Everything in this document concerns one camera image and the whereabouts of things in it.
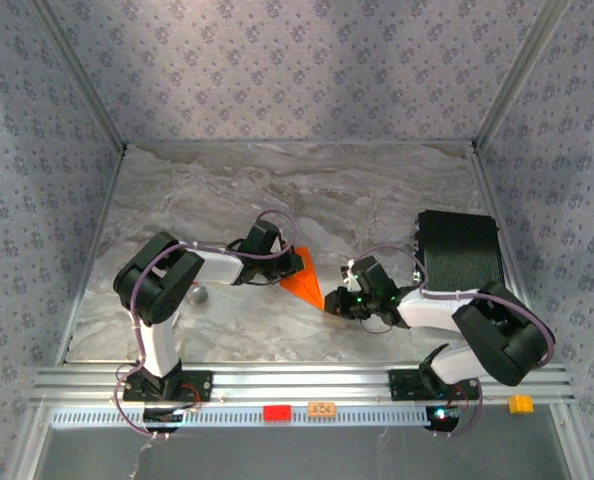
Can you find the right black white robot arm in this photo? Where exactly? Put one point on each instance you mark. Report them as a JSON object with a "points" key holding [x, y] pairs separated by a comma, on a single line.
{"points": [[452, 362]]}

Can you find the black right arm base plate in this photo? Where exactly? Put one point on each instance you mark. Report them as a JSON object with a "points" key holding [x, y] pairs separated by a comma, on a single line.
{"points": [[404, 385]]}

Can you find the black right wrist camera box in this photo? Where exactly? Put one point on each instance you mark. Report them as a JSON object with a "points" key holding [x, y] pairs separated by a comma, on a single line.
{"points": [[374, 275]]}

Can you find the aluminium mounting rail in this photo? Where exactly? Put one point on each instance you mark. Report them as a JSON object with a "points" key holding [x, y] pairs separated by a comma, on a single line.
{"points": [[302, 385]]}

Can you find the orange cloth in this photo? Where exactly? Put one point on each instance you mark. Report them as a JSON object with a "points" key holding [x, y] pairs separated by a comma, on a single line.
{"points": [[304, 287]]}

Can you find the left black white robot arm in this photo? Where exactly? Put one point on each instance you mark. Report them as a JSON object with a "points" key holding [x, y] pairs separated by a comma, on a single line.
{"points": [[159, 350]]}

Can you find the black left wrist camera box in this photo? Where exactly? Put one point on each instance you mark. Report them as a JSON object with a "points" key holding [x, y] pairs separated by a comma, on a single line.
{"points": [[262, 237]]}

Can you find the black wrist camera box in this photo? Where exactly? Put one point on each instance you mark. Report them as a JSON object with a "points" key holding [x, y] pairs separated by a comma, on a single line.
{"points": [[262, 237], [374, 275]]}

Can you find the black ribbed tray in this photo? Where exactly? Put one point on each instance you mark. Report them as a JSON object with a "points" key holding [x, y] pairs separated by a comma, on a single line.
{"points": [[457, 245]]}

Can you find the red toy brick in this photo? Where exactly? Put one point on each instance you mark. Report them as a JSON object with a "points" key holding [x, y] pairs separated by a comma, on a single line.
{"points": [[277, 413]]}

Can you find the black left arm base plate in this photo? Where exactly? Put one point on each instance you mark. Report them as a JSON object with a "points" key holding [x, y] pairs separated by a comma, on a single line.
{"points": [[199, 385]]}

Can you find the aluminium frame post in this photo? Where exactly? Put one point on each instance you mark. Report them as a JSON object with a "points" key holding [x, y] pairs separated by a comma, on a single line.
{"points": [[515, 75]]}

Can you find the yellow toy brick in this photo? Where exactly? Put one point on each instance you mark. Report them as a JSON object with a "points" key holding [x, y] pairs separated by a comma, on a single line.
{"points": [[520, 404]]}

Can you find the orange number tag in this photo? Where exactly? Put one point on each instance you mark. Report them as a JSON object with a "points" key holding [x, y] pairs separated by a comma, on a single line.
{"points": [[321, 409]]}

